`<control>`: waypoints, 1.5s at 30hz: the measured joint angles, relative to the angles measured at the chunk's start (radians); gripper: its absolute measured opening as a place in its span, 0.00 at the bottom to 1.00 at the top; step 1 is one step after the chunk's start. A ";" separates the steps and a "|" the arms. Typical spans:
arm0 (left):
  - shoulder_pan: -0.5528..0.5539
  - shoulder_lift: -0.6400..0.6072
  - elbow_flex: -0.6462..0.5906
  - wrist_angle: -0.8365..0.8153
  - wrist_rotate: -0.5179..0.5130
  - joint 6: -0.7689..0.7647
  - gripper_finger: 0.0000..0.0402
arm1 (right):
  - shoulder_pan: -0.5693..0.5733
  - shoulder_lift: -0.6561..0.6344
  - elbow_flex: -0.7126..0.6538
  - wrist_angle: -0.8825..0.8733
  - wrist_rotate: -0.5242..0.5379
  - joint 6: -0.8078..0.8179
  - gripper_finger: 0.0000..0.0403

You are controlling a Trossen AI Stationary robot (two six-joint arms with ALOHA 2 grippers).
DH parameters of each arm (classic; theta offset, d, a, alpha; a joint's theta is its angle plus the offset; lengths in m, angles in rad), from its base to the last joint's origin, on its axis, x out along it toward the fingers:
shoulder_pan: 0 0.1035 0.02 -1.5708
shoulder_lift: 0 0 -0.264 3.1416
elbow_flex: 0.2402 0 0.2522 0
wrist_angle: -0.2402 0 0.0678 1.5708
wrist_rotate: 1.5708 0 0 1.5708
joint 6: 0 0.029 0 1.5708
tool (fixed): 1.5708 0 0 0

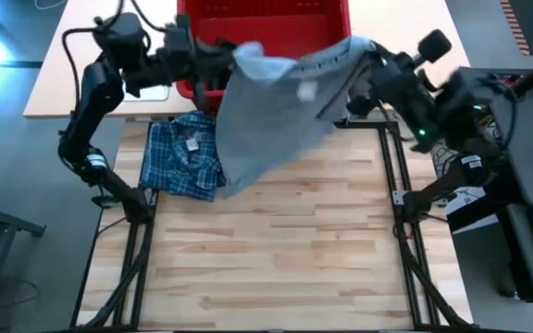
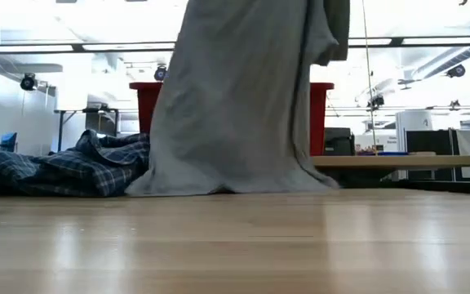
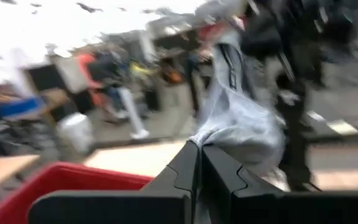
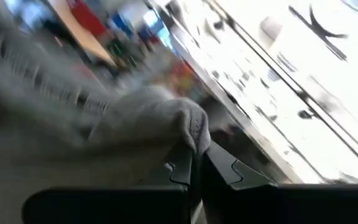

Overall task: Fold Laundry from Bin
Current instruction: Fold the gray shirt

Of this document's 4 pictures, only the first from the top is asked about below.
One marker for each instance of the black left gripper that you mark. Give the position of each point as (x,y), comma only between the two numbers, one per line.
(208,62)

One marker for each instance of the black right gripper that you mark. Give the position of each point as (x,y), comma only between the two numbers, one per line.
(400,88)

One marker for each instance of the grey garment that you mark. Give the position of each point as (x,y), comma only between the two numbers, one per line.
(266,120)

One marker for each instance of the blue plaid button shirt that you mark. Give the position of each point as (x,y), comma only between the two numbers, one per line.
(178,157)

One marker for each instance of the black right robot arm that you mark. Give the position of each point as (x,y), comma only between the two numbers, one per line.
(465,139)

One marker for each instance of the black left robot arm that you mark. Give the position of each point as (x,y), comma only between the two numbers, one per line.
(100,92)

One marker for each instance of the red plastic laundry bin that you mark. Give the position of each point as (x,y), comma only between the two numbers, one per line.
(271,23)

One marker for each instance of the white rectangular pad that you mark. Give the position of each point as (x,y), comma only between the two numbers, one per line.
(153,94)

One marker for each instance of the light wood side table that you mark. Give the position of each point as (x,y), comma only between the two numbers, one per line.
(410,18)

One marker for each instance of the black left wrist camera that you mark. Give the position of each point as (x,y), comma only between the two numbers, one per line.
(177,39)

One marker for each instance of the black aluminium table frame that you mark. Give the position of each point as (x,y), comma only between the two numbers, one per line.
(410,268)

